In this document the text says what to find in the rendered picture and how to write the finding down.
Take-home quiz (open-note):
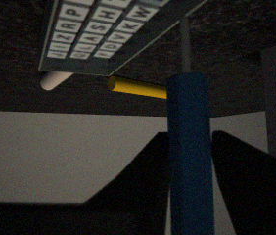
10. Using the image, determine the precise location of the dark blue stylus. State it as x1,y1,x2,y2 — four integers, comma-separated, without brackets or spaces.
166,16,215,235

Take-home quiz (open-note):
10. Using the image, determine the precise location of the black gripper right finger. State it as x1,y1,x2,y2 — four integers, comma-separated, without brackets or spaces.
211,130,276,235

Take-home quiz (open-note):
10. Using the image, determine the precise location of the yellow cylinder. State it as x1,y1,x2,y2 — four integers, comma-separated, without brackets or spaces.
108,76,166,99

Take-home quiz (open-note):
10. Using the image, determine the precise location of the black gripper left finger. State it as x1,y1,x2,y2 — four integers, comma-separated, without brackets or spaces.
0,132,169,235

